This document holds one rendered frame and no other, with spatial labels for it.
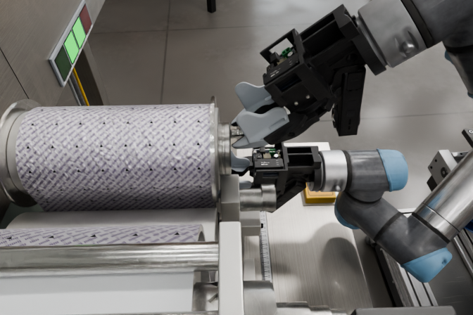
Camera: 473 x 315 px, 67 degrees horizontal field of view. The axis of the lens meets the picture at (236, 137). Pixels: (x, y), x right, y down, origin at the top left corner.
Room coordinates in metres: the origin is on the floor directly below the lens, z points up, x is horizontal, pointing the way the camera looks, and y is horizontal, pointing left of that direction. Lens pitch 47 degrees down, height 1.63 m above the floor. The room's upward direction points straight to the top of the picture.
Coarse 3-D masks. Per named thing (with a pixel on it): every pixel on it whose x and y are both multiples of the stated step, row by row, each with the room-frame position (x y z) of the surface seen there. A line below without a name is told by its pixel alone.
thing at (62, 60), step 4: (60, 52) 0.62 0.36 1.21; (64, 52) 0.64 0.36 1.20; (60, 56) 0.61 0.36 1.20; (64, 56) 0.63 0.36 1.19; (56, 60) 0.60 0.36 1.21; (60, 60) 0.61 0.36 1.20; (64, 60) 0.62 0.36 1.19; (68, 60) 0.64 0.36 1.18; (60, 64) 0.60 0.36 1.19; (64, 64) 0.62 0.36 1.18; (68, 64) 0.63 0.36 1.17; (60, 68) 0.60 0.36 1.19; (64, 68) 0.61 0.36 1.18; (68, 68) 0.63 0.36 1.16; (64, 72) 0.60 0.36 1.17; (64, 76) 0.60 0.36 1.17; (64, 80) 0.59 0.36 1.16
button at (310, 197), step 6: (306, 192) 0.47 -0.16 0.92; (312, 192) 0.47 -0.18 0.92; (318, 192) 0.47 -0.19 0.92; (324, 192) 0.47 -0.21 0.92; (330, 192) 0.47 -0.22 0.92; (306, 198) 0.46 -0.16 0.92; (312, 198) 0.46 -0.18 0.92; (318, 198) 0.46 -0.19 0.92; (324, 198) 0.46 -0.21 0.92; (330, 198) 0.46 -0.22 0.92
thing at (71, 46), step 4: (68, 36) 0.68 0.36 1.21; (72, 36) 0.70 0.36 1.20; (68, 40) 0.67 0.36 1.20; (72, 40) 0.69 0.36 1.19; (68, 44) 0.67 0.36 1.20; (72, 44) 0.68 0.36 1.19; (76, 44) 0.70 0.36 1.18; (68, 48) 0.66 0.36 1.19; (72, 48) 0.68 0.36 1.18; (76, 48) 0.69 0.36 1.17; (68, 52) 0.65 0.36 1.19; (72, 52) 0.67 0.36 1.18; (76, 52) 0.69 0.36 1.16; (72, 56) 0.66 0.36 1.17; (72, 60) 0.66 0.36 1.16
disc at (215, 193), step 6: (210, 102) 0.34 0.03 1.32; (210, 108) 0.33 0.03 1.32; (210, 114) 0.32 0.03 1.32; (210, 120) 0.31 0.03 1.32; (210, 126) 0.30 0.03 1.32; (210, 132) 0.29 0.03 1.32; (210, 138) 0.29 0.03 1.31; (210, 144) 0.28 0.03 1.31; (210, 150) 0.28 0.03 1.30; (210, 156) 0.27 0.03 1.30; (210, 162) 0.27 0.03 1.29; (210, 168) 0.26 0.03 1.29; (216, 192) 0.26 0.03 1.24; (216, 198) 0.25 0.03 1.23
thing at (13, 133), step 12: (216, 108) 0.35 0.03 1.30; (216, 120) 0.32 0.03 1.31; (12, 132) 0.30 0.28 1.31; (216, 132) 0.31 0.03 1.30; (12, 144) 0.29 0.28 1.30; (216, 144) 0.29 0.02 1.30; (12, 156) 0.28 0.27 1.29; (216, 156) 0.28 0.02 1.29; (12, 168) 0.27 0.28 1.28; (216, 168) 0.27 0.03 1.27; (216, 180) 0.27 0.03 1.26; (24, 192) 0.26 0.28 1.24
